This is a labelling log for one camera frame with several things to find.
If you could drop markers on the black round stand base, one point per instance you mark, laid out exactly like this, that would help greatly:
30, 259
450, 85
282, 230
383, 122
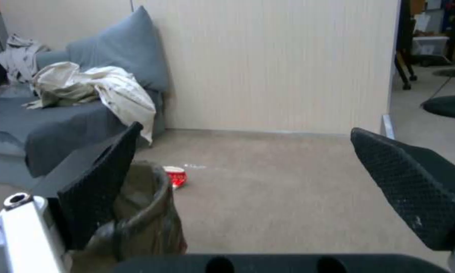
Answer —
448, 105

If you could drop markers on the grey-blue sofa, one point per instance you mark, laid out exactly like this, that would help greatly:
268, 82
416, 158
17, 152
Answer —
30, 125

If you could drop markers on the clear plastic storage box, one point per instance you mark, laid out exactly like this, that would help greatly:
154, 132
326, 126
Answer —
431, 45

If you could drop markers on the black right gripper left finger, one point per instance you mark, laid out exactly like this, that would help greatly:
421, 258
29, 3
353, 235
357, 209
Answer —
94, 182

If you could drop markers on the large grey-blue cushion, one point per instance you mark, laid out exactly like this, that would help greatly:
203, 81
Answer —
129, 51

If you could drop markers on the light grey crumpled garment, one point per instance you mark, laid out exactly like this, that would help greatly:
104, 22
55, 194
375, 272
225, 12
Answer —
19, 61

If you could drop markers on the black wheeled chair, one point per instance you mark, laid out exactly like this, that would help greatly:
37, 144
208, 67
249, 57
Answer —
405, 51

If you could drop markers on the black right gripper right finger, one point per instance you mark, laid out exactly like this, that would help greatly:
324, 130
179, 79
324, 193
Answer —
409, 182

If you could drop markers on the cream crumpled cloth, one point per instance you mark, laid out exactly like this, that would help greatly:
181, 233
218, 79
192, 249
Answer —
98, 85

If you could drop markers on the trash can with olive bag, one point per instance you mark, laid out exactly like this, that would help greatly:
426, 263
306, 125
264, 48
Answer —
151, 216

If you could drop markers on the red paper cup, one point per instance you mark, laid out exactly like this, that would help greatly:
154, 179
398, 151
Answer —
177, 177

